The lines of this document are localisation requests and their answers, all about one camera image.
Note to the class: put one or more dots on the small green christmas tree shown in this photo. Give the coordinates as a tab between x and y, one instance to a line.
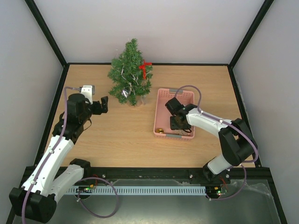
132	44

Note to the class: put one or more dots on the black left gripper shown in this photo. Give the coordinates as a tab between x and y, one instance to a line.
98	110

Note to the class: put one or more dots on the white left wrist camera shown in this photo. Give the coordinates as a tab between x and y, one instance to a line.
88	91

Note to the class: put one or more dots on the black aluminium mounting rail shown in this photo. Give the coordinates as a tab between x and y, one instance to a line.
190	175

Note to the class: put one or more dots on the clear wire fairy lights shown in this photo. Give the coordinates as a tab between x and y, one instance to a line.
125	74

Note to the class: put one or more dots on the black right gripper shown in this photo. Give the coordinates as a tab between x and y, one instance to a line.
175	122

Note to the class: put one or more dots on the pink perforated plastic basket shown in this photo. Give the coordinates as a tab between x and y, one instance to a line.
162	116

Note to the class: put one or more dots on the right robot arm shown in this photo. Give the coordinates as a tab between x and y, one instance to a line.
236	140

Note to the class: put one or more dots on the clear plastic battery box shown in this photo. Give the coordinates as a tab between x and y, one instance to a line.
143	100

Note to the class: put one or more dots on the round wooden tree base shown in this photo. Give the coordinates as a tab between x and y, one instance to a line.
137	102

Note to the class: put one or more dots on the silver glitter gift ornament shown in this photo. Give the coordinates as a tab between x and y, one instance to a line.
125	93

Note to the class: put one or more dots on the red bow ornament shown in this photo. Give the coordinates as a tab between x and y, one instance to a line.
143	67

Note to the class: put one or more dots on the light blue cable duct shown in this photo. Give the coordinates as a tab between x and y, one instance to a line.
148	191

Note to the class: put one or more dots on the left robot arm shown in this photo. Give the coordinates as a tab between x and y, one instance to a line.
39	195

